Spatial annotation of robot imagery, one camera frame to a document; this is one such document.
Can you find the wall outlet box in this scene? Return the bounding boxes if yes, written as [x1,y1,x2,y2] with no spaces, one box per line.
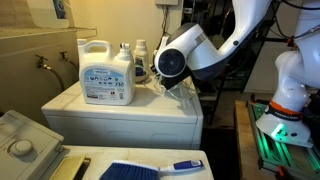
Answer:
[154,0,179,6]

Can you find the wall faucet with hose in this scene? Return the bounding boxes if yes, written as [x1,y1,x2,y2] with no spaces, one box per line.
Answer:
[34,54,66,93]
[58,50,80,73]

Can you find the black outlet cord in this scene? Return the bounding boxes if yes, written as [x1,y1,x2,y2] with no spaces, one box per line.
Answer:
[160,4,169,43]

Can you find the white front-load washing machine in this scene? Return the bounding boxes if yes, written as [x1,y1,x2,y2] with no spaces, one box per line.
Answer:
[40,74,205,151]

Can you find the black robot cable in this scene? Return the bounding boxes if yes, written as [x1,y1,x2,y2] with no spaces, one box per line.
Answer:
[263,0,320,48]

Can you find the large white detergent jug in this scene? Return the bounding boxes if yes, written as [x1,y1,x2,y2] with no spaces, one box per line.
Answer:
[76,38,137,107]

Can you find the blue and white brush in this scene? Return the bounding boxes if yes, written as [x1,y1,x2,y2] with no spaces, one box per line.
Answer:
[98,159,205,180]

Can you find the wooden table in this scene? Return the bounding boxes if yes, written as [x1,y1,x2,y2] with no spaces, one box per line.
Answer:
[234,99,278,180]

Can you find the white top-load washing machine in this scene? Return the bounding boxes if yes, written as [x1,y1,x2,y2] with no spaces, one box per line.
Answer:
[0,109,215,180]

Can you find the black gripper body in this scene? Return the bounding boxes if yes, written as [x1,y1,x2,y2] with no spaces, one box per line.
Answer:
[162,67,193,90]

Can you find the small white detergent bottle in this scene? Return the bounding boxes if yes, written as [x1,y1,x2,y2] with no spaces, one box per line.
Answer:
[132,39,150,76]

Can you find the white container with blue label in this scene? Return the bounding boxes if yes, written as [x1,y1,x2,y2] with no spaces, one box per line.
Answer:
[25,0,70,30]

